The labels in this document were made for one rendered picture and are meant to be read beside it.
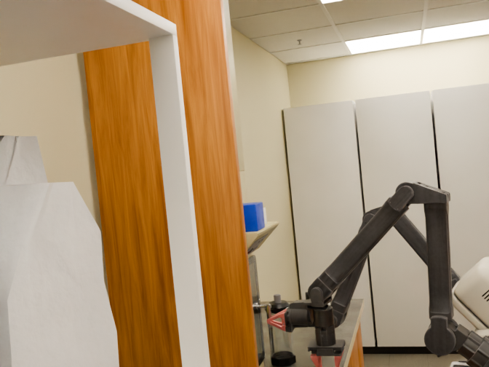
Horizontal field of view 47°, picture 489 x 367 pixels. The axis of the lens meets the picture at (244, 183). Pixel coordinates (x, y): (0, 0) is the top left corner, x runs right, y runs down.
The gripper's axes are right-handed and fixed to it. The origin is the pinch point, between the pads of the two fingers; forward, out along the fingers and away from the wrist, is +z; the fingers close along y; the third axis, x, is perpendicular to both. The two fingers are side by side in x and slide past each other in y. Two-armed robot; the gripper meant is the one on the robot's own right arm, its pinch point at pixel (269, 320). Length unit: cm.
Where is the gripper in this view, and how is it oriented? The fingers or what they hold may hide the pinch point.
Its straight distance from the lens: 216.5
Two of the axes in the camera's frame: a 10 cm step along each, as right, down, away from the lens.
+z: -9.6, 1.0, 2.8
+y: -2.7, 0.7, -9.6
